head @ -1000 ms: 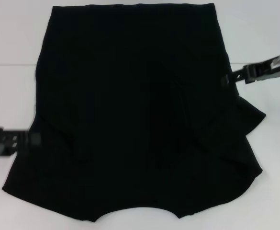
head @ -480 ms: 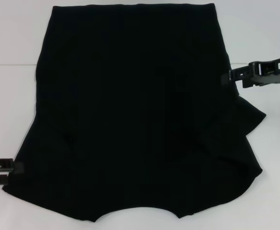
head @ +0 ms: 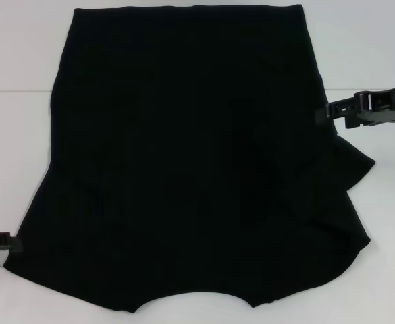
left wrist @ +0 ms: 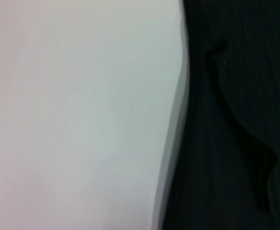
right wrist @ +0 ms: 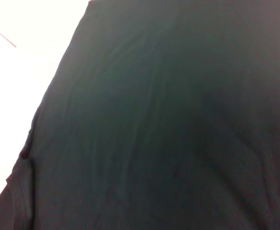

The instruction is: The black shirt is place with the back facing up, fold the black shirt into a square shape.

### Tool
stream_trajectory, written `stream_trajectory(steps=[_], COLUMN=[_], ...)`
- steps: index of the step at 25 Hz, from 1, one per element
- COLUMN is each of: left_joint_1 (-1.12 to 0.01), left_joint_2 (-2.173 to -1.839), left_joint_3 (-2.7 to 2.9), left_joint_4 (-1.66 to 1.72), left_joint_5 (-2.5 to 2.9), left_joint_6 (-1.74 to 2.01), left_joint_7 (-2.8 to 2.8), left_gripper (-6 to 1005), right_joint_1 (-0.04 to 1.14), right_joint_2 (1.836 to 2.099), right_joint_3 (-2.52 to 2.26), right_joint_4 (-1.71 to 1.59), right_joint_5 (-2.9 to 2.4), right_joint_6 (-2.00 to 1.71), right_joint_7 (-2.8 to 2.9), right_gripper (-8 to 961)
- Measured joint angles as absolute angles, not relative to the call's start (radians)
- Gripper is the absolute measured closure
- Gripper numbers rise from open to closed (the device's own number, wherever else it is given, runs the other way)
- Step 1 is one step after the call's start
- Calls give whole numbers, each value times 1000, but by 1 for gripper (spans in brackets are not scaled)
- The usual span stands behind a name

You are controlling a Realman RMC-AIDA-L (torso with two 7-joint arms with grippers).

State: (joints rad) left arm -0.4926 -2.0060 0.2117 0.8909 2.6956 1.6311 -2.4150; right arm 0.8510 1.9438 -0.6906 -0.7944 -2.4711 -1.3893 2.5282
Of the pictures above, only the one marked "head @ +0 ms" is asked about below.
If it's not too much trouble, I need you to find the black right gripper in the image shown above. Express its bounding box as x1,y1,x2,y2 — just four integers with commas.
314,86,395,130

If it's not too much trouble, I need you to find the black shirt with FREE print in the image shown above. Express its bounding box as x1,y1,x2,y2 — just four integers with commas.
1,3,377,306

